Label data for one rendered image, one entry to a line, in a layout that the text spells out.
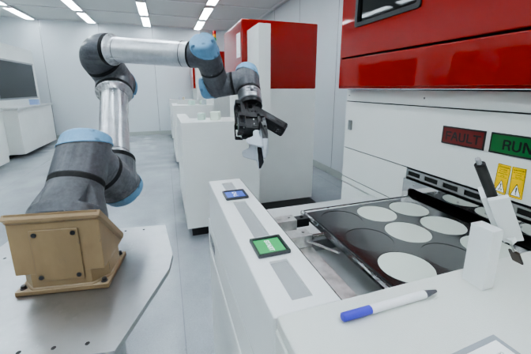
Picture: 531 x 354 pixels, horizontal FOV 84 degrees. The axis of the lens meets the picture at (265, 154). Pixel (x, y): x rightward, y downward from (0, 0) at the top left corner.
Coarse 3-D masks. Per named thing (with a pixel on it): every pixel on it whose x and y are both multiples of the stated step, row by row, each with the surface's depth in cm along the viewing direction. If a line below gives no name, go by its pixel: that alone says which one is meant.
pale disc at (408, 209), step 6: (390, 204) 84; (396, 204) 84; (402, 204) 84; (408, 204) 84; (414, 204) 84; (396, 210) 80; (402, 210) 80; (408, 210) 80; (414, 210) 80; (420, 210) 80; (426, 210) 80; (414, 216) 76; (420, 216) 76
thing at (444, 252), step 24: (312, 216) 76; (336, 216) 77; (360, 216) 76; (408, 216) 76; (432, 216) 76; (360, 240) 64; (384, 240) 64; (432, 240) 64; (456, 240) 64; (432, 264) 55; (456, 264) 56
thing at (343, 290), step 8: (304, 248) 65; (312, 248) 65; (312, 256) 62; (320, 256) 62; (312, 264) 59; (320, 264) 59; (328, 264) 59; (320, 272) 56; (328, 272) 56; (328, 280) 54; (336, 280) 54; (336, 288) 52; (344, 288) 52; (344, 296) 50; (352, 296) 50
